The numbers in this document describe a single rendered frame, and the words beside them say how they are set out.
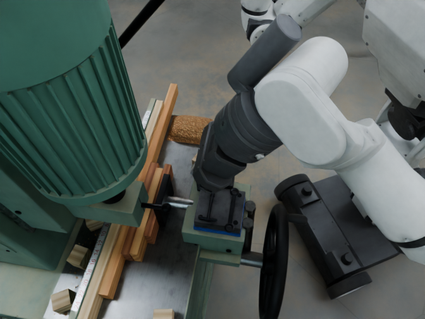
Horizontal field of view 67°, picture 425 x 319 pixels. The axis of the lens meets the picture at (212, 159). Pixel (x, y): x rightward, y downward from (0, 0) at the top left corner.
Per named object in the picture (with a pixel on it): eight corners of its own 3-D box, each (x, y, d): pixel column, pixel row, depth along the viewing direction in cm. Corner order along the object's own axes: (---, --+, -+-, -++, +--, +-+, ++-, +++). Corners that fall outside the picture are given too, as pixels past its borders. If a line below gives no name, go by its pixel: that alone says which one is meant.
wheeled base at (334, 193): (375, 165, 187) (403, 129, 159) (438, 247, 160) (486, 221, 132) (277, 199, 175) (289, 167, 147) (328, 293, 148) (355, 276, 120)
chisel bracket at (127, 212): (141, 231, 65) (132, 214, 57) (76, 220, 66) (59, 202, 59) (151, 199, 69) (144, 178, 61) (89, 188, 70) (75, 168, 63)
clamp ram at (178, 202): (190, 231, 73) (188, 215, 65) (159, 226, 74) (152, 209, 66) (198, 196, 78) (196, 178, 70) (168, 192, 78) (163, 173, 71)
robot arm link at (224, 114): (234, 204, 49) (286, 175, 39) (178, 181, 45) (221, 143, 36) (243, 139, 56) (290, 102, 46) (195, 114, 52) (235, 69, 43)
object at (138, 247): (141, 262, 70) (136, 254, 65) (134, 261, 70) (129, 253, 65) (166, 179, 81) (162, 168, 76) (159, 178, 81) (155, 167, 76)
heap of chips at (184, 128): (216, 147, 87) (216, 138, 83) (166, 140, 88) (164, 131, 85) (221, 121, 91) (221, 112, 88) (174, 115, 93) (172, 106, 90)
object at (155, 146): (112, 299, 65) (107, 295, 62) (103, 297, 66) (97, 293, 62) (178, 93, 98) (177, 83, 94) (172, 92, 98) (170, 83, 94)
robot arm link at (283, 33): (298, 122, 45) (367, 73, 37) (265, 164, 39) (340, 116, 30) (245, 63, 45) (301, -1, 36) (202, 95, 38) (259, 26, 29)
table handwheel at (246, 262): (269, 297, 93) (281, 358, 64) (201, 285, 94) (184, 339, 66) (283, 199, 93) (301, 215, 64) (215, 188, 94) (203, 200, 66)
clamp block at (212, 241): (241, 257, 73) (244, 244, 66) (183, 247, 74) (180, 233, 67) (248, 199, 81) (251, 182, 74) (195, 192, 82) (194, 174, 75)
